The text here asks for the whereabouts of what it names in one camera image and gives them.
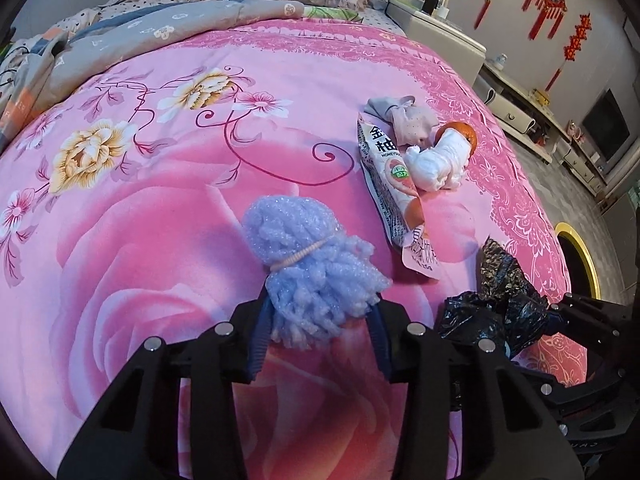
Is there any black plastic bag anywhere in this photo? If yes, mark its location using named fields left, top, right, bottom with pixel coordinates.
left=437, top=238, right=549, bottom=359

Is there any white foam fruit net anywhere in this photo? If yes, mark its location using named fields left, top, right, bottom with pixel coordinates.
left=242, top=195, right=392, bottom=350

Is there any pomelo snack wrapper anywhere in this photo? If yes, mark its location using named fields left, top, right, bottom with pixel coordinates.
left=357, top=116, right=442, bottom=280

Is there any white tissue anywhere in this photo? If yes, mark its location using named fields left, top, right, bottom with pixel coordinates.
left=404, top=129, right=473, bottom=193

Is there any orange peel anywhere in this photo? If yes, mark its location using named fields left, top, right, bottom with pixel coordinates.
left=434, top=122, right=477, bottom=154

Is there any grey knotted sock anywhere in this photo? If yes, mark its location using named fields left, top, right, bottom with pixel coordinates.
left=364, top=96, right=438, bottom=148

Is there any yellow rimmed trash bin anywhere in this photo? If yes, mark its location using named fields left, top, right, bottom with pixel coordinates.
left=554, top=222, right=602, bottom=299

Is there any pink floral bedspread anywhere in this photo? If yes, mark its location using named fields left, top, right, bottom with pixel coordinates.
left=1, top=21, right=570, bottom=472

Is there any white tv stand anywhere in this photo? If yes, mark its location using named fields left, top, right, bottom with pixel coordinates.
left=554, top=134, right=606, bottom=200

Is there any white coffee table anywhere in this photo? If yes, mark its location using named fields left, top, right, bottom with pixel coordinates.
left=476, top=61, right=565, bottom=164

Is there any yellow pot ornament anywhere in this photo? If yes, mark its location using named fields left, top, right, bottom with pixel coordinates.
left=530, top=89, right=550, bottom=106

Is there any right red knot hanging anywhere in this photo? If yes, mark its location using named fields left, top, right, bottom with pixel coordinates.
left=544, top=13, right=592, bottom=92

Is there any white bedside cabinet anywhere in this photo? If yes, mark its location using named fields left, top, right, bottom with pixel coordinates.
left=385, top=0, right=486, bottom=84

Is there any black thermos bottle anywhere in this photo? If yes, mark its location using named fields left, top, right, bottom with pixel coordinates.
left=422, top=0, right=439, bottom=15

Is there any centre red knot hanging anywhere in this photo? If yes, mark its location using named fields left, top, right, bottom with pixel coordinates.
left=522, top=0, right=567, bottom=40

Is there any black wall television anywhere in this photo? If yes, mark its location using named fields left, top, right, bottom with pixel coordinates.
left=582, top=89, right=630, bottom=162

